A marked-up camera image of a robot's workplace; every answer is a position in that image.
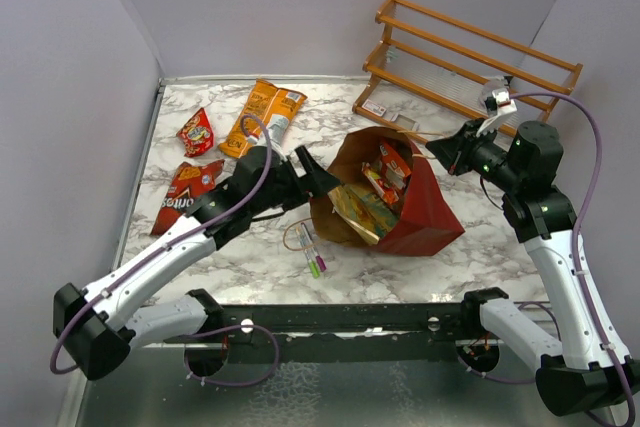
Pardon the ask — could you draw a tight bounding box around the red white small box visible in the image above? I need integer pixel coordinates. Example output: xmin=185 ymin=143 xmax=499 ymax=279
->
xmin=362 ymin=100 xmax=387 ymax=117

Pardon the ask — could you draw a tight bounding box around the red brown paper bag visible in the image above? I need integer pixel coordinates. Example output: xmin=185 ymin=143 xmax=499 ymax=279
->
xmin=310 ymin=127 xmax=464 ymax=256

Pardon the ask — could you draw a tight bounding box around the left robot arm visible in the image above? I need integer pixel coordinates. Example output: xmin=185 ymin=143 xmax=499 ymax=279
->
xmin=50 ymin=146 xmax=340 ymax=380

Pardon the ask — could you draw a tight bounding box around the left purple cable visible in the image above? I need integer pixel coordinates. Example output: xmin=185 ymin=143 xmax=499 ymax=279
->
xmin=48 ymin=113 xmax=281 ymax=389

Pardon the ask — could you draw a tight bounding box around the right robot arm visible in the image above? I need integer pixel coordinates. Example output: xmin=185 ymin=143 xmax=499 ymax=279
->
xmin=426 ymin=119 xmax=639 ymax=416

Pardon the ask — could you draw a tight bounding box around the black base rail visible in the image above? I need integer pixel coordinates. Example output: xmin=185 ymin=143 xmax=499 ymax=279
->
xmin=164 ymin=291 xmax=531 ymax=363

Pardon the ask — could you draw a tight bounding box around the red doritos chip bag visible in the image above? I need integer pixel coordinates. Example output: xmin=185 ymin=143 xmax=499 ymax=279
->
xmin=150 ymin=159 xmax=225 ymax=236

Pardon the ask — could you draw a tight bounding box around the yellow kettle chips bag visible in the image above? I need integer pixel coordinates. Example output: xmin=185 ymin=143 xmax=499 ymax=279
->
xmin=219 ymin=79 xmax=307 ymax=158

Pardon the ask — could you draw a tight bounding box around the purple cable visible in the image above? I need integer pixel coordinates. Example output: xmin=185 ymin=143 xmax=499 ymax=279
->
xmin=48 ymin=113 xmax=281 ymax=389
xmin=457 ymin=91 xmax=636 ymax=427

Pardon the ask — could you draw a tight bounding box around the purple cap marker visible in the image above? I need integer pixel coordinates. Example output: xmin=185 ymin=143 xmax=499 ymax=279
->
xmin=301 ymin=222 xmax=327 ymax=273

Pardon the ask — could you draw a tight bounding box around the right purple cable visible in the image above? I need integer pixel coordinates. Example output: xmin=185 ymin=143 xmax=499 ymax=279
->
xmin=457 ymin=91 xmax=636 ymax=427

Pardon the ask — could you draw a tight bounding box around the gold foil snack bag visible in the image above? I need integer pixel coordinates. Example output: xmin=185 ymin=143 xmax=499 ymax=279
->
xmin=328 ymin=183 xmax=399 ymax=245

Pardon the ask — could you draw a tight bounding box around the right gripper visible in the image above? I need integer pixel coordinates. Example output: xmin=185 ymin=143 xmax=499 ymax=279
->
xmin=428 ymin=117 xmax=524 ymax=192

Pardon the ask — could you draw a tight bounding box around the open small cardboard box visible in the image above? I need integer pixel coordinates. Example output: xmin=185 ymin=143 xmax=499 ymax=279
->
xmin=390 ymin=114 xmax=419 ymax=132

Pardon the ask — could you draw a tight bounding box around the wooden shelf rack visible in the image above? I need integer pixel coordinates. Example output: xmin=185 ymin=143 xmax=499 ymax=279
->
xmin=352 ymin=0 xmax=583 ymax=142

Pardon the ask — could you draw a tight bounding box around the green cap marker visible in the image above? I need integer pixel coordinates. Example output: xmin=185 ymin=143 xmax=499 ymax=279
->
xmin=296 ymin=224 xmax=320 ymax=279

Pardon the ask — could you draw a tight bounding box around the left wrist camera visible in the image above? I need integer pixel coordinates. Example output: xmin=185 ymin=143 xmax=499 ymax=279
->
xmin=247 ymin=129 xmax=291 ymax=161

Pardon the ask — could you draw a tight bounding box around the red cheez-it snack bag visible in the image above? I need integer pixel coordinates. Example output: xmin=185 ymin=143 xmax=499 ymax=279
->
xmin=176 ymin=108 xmax=215 ymax=158

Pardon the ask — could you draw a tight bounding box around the colourful orange candy bag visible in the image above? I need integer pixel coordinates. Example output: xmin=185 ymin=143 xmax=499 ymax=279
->
xmin=361 ymin=163 xmax=400 ymax=207

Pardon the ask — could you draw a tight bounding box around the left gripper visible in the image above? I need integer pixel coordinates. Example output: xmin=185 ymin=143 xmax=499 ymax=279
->
xmin=250 ymin=146 xmax=340 ymax=216

